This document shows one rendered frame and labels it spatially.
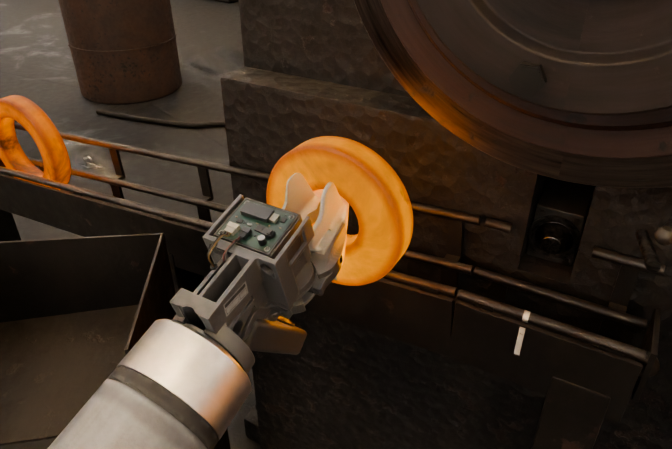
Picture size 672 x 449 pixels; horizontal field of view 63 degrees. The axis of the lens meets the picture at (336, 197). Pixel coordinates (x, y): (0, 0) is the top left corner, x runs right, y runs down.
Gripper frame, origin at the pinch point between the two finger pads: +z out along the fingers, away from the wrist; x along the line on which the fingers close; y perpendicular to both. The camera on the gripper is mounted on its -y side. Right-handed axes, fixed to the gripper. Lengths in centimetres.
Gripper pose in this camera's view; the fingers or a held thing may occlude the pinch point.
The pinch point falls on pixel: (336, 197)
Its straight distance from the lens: 55.0
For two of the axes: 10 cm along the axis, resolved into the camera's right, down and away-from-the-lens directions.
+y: -1.3, -7.0, -7.0
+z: 4.8, -6.6, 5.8
